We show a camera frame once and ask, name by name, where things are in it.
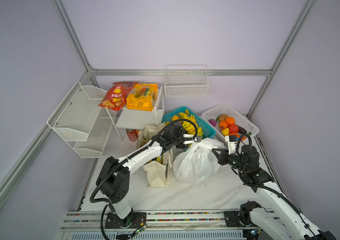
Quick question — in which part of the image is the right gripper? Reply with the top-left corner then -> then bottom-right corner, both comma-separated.
211,147 -> 248,173

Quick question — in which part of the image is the white plastic bag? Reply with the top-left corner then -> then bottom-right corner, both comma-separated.
174,138 -> 224,185

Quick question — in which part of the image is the beige canvas tote bag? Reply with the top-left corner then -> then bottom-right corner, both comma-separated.
136,123 -> 174,188

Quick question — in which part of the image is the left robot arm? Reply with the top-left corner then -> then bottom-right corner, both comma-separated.
89,119 -> 202,224

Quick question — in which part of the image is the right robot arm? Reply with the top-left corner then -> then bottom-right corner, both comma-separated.
212,134 -> 335,240

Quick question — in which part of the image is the small yellow banana bunch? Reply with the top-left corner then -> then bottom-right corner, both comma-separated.
171,109 -> 203,137

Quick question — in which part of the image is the teal plastic basket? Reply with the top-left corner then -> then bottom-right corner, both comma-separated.
162,106 -> 216,139

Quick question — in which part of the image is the orange toy fruit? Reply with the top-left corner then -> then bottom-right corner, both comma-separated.
225,117 -> 236,125
229,133 -> 247,141

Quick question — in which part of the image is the red toy tomato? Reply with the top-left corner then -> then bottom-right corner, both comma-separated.
228,124 -> 239,133

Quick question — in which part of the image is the dark wrinkled toy eggplant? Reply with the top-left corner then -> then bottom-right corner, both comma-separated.
238,126 -> 247,135

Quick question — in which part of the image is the white plastic basket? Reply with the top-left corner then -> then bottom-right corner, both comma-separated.
202,104 -> 259,142

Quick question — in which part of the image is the brown toy potato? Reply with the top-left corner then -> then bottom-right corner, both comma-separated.
217,114 -> 229,122

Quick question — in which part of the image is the orange snack bag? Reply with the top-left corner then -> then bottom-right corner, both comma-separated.
126,84 -> 158,112

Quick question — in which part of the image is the red chips bag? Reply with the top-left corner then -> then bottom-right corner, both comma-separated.
99,82 -> 138,111

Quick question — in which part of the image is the white mesh shelf rack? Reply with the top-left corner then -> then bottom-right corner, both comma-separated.
47,82 -> 116,159

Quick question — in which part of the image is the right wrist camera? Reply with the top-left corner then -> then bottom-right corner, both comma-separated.
225,135 -> 239,155

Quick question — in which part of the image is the white wire wall basket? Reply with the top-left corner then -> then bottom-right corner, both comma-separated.
164,65 -> 210,97

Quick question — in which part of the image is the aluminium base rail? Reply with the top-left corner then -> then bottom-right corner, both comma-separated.
57,209 -> 269,240

